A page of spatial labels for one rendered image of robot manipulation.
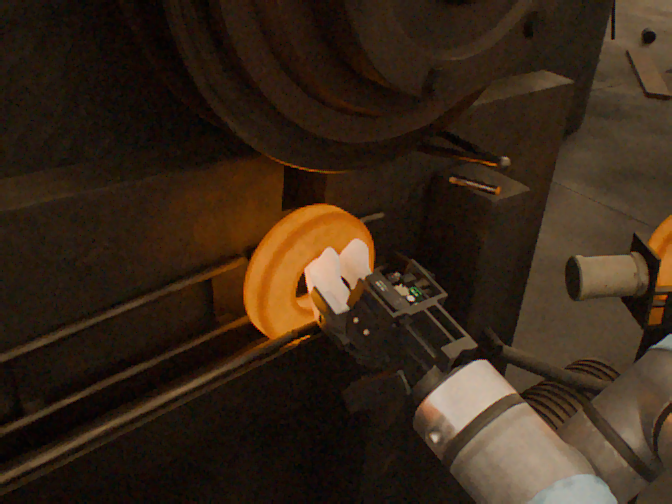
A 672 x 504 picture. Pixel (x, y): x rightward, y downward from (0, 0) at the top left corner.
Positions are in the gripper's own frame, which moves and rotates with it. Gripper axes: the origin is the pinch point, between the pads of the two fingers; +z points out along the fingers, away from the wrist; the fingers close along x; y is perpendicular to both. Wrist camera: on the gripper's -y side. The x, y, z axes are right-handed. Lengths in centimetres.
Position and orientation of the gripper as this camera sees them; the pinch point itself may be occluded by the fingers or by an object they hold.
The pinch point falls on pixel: (314, 261)
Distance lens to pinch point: 85.5
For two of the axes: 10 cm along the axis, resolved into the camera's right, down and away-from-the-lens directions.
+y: 2.7, -7.2, -6.4
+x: -7.6, 2.5, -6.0
